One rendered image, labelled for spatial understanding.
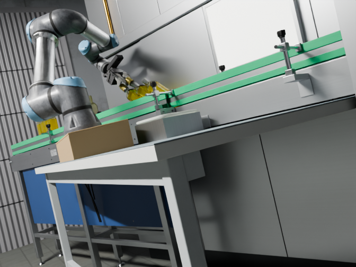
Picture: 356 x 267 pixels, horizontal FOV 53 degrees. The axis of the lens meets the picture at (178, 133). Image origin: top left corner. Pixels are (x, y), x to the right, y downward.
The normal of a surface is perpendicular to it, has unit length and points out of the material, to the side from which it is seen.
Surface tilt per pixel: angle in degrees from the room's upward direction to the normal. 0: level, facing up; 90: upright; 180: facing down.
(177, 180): 90
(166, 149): 90
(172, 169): 90
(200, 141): 90
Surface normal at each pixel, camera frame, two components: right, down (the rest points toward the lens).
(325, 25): -0.68, 0.15
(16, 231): 0.49, -0.11
